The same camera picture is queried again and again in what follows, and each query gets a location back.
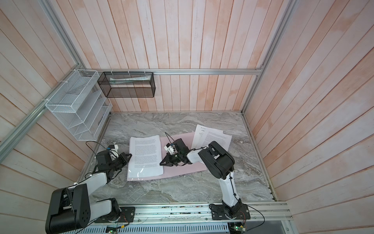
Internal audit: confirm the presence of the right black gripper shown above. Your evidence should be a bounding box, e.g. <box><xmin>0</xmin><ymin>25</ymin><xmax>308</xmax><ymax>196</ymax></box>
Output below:
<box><xmin>160</xmin><ymin>152</ymin><xmax>183</xmax><ymax>166</ymax></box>

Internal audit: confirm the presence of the printed paper sheet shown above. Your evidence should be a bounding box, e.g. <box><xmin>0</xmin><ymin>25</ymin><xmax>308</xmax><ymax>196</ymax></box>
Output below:
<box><xmin>191</xmin><ymin>124</ymin><xmax>223</xmax><ymax>148</ymax></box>
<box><xmin>127</xmin><ymin>135</ymin><xmax>164</xmax><ymax>181</ymax></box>
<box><xmin>196</xmin><ymin>131</ymin><xmax>232</xmax><ymax>151</ymax></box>

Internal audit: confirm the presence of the pink file folder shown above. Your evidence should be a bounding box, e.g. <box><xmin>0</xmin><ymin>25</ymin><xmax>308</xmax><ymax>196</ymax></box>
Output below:
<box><xmin>127</xmin><ymin>132</ymin><xmax>207</xmax><ymax>181</ymax></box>

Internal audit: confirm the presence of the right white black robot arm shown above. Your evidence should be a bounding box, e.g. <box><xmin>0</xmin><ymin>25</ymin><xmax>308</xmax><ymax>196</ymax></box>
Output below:
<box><xmin>160</xmin><ymin>139</ymin><xmax>243</xmax><ymax>220</ymax></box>

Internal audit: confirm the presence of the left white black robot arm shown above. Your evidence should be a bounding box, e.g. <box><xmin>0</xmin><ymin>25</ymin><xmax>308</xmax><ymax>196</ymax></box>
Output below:
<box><xmin>45</xmin><ymin>148</ymin><xmax>135</xmax><ymax>234</ymax></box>

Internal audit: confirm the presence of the horizontal aluminium back bar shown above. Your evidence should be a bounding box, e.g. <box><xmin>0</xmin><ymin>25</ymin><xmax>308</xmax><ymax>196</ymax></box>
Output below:
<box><xmin>96</xmin><ymin>68</ymin><xmax>262</xmax><ymax>75</ymax></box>

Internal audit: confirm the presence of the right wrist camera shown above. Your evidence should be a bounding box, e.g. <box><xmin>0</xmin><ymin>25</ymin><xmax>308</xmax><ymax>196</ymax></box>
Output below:
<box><xmin>164</xmin><ymin>143</ymin><xmax>177</xmax><ymax>155</ymax></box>

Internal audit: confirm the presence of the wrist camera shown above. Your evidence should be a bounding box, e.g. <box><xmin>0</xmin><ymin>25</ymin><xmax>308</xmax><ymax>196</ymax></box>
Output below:
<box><xmin>107</xmin><ymin>145</ymin><xmax>118</xmax><ymax>157</ymax></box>
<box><xmin>164</xmin><ymin>143</ymin><xmax>177</xmax><ymax>155</ymax></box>

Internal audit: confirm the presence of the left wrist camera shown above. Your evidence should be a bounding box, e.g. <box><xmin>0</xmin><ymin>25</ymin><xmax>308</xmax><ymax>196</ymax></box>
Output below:
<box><xmin>107</xmin><ymin>145</ymin><xmax>118</xmax><ymax>157</ymax></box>

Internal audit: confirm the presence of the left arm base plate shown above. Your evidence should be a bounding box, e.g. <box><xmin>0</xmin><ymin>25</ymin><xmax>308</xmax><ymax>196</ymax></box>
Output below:
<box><xmin>116</xmin><ymin>206</ymin><xmax>135</xmax><ymax>223</ymax></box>

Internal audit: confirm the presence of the black mesh wall basket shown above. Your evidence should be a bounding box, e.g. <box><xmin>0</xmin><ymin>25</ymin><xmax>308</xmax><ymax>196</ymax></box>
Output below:
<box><xmin>98</xmin><ymin>71</ymin><xmax>156</xmax><ymax>98</ymax></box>

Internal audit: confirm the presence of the white perforated cable duct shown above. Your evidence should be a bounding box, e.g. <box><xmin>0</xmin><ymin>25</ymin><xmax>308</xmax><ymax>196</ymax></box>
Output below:
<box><xmin>68</xmin><ymin>222</ymin><xmax>230</xmax><ymax>234</ymax></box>

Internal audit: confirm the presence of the white wire mesh shelf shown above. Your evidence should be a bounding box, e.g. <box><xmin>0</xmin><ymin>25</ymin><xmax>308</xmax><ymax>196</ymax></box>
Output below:
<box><xmin>46</xmin><ymin>70</ymin><xmax>112</xmax><ymax>141</ymax></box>

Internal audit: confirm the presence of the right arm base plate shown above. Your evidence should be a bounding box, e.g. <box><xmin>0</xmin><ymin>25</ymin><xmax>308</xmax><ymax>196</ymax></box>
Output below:
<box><xmin>209</xmin><ymin>203</ymin><xmax>250</xmax><ymax>220</ymax></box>

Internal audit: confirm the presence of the aluminium front rail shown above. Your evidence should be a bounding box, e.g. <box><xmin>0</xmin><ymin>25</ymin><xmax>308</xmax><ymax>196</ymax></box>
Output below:
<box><xmin>120</xmin><ymin>201</ymin><xmax>293</xmax><ymax>225</ymax></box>

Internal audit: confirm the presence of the left aluminium frame bar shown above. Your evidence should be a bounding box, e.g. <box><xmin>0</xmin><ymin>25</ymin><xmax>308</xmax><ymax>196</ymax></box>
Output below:
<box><xmin>0</xmin><ymin>65</ymin><xmax>82</xmax><ymax>163</ymax></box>

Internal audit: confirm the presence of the right aluminium frame post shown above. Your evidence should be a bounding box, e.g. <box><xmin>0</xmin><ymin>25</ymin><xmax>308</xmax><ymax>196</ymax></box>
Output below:
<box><xmin>240</xmin><ymin>1</ymin><xmax>299</xmax><ymax>114</ymax></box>

